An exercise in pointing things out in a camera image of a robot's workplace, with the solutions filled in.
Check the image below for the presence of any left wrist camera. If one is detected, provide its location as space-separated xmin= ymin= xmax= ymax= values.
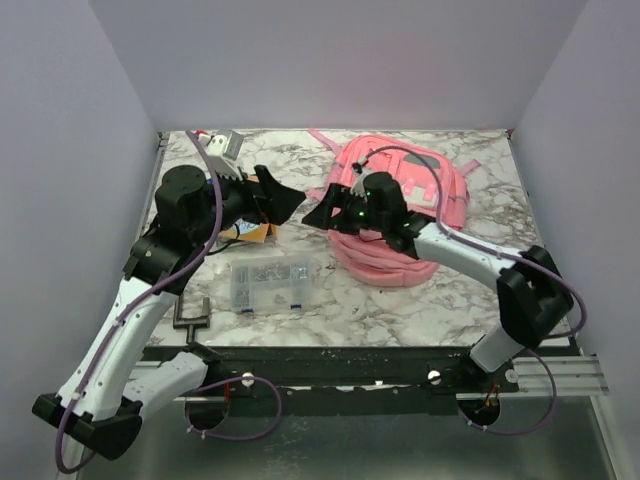
xmin=205 ymin=130 xmax=244 ymax=178

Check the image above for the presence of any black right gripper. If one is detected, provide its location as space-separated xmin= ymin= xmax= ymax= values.
xmin=303 ymin=183 xmax=388 ymax=237

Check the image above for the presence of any orange paperback book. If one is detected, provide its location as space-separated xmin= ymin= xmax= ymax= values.
xmin=217 ymin=178 xmax=279 ymax=244

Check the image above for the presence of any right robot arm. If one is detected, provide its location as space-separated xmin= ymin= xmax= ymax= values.
xmin=303 ymin=172 xmax=574 ymax=392

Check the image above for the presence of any pink student backpack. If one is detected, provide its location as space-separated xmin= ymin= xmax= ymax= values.
xmin=303 ymin=129 xmax=480 ymax=287

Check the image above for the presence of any clear plastic screw organizer box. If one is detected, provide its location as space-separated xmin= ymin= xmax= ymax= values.
xmin=230 ymin=254 xmax=314 ymax=314

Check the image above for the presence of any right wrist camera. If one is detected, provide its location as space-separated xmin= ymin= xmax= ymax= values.
xmin=350 ymin=173 xmax=368 ymax=198

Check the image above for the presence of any black metal clamp bracket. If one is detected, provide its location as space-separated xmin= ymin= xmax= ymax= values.
xmin=172 ymin=295 xmax=211 ymax=344

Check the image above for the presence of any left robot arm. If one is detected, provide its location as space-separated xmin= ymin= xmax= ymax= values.
xmin=32 ymin=165 xmax=306 ymax=473

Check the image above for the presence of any aluminium extrusion rail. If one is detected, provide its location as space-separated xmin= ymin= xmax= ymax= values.
xmin=504 ymin=356 xmax=609 ymax=397

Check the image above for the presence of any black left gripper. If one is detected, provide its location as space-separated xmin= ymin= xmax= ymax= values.
xmin=194 ymin=160 xmax=307 ymax=243

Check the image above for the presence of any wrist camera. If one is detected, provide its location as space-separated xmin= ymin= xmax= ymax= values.
xmin=350 ymin=173 xmax=368 ymax=198
xmin=205 ymin=130 xmax=244 ymax=178

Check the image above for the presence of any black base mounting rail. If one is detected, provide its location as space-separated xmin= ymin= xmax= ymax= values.
xmin=139 ymin=344 xmax=521 ymax=419

